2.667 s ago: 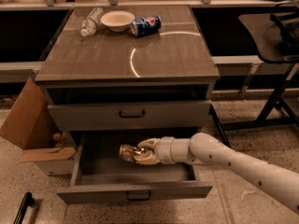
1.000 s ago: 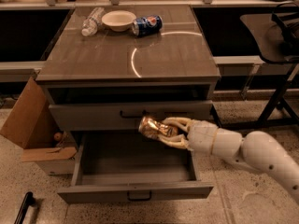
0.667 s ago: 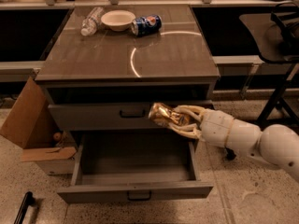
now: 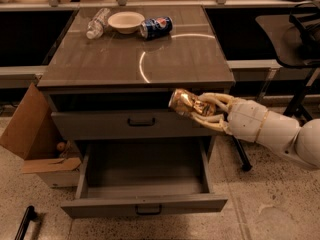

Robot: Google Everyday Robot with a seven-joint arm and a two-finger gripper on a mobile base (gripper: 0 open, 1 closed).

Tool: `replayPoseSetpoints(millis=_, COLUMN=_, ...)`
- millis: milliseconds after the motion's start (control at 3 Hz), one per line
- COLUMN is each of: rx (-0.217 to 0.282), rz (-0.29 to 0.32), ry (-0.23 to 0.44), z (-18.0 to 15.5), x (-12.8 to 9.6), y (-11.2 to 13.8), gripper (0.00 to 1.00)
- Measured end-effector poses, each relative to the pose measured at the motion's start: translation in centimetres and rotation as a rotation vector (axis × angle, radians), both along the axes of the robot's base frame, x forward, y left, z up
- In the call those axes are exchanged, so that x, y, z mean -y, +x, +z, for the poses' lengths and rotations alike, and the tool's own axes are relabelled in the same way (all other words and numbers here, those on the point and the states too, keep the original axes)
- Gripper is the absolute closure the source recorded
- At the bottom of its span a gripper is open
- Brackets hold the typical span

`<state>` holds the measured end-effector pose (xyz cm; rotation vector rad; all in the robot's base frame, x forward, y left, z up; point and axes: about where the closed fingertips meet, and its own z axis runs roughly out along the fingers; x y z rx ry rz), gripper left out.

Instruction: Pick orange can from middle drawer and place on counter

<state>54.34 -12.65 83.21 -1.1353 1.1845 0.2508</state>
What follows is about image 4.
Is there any blue pepsi can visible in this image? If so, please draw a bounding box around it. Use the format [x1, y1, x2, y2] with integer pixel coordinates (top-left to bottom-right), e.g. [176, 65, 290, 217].
[140, 16, 173, 40]

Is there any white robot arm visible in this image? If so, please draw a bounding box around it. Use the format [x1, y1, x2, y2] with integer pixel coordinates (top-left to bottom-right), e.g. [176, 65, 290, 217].
[192, 93, 320, 170]

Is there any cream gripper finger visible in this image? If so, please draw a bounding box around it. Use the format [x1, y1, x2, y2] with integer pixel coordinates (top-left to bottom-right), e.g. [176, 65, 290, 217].
[199, 93, 238, 113]
[191, 112, 231, 134]

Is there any brown cardboard box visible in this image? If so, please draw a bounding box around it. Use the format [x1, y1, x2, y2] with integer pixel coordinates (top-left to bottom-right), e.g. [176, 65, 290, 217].
[0, 84, 81, 188]

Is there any clear plastic water bottle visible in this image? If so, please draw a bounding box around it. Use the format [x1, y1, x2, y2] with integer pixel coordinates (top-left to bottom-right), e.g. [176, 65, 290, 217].
[86, 8, 110, 39]

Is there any white paper bowl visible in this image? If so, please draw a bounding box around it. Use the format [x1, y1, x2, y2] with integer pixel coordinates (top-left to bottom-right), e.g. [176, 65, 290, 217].
[108, 11, 145, 34]

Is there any open grey lower drawer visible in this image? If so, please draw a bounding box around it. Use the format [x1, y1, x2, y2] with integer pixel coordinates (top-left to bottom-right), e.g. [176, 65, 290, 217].
[61, 137, 227, 218]

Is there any closed grey upper drawer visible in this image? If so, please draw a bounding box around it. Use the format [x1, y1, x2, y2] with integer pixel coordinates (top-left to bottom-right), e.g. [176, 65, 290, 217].
[51, 110, 216, 140]

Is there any black metal floor bar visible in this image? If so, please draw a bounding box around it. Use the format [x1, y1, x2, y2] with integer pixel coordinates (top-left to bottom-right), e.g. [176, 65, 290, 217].
[14, 205, 38, 240]

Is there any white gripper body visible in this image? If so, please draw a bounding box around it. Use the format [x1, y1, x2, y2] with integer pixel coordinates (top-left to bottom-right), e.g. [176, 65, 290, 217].
[227, 99, 268, 142]

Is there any black chair with tablet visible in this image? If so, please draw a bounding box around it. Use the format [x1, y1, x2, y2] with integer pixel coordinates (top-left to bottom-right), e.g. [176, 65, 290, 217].
[256, 2, 320, 121]

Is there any grey drawer cabinet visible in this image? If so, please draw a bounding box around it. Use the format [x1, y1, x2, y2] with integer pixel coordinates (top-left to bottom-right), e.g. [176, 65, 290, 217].
[37, 5, 236, 198]

